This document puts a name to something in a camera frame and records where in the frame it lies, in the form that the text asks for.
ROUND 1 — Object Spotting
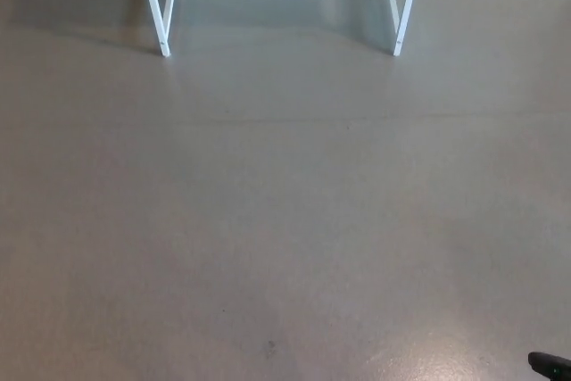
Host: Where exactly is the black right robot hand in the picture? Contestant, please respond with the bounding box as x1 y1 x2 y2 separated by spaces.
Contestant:
528 352 571 381

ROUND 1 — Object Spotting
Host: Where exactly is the white table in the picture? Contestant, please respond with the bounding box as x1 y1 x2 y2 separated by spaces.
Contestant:
137 0 426 58

